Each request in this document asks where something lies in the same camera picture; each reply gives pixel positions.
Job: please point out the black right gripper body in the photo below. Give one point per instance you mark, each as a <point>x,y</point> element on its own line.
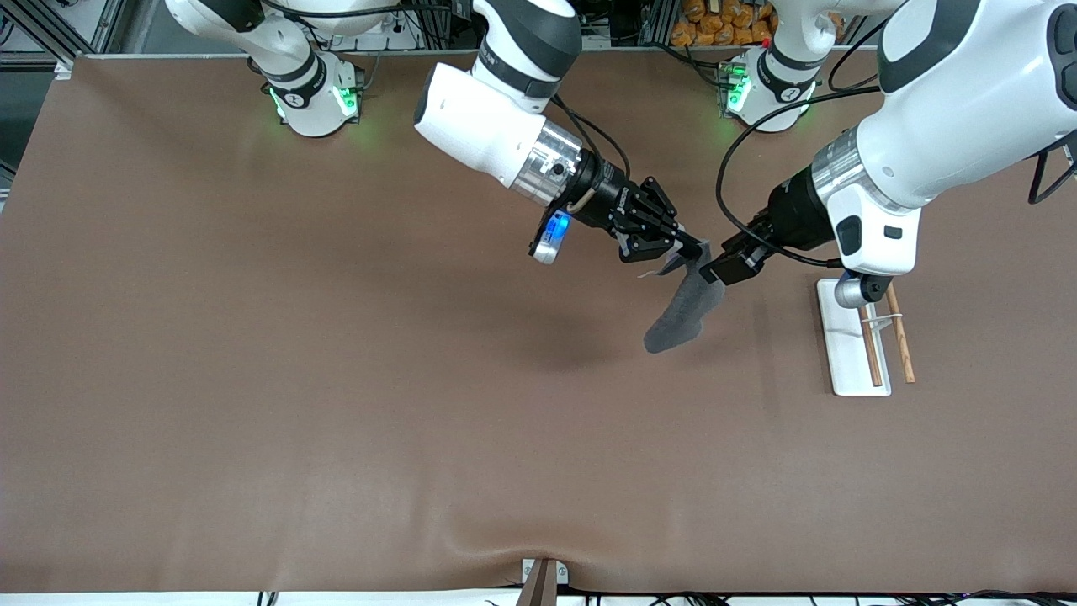
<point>611,199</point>

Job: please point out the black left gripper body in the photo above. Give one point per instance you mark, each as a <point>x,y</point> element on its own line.
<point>792,218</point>

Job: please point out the dark grey towel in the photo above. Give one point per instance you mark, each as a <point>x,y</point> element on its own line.
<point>686,316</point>

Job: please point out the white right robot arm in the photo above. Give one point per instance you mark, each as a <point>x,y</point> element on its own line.
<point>480,126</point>

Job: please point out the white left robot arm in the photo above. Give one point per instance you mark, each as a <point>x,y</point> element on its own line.
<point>968,109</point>

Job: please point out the white rack with wooden rods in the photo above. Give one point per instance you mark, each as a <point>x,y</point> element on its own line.
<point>846,353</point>

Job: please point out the orange snack bags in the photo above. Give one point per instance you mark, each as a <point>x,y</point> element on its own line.
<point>715,25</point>

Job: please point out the white power strip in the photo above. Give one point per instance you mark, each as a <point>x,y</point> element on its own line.
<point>379,35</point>

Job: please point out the brown table cover mat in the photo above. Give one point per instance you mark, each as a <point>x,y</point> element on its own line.
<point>336,379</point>

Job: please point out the aluminium frame post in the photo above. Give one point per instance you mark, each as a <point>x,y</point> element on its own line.
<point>433,25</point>
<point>658,21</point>

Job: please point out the metal table clamp bracket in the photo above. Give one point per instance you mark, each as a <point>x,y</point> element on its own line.
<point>543,581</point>

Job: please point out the aluminium frame corner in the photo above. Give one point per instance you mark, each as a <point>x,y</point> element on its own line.
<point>50,34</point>

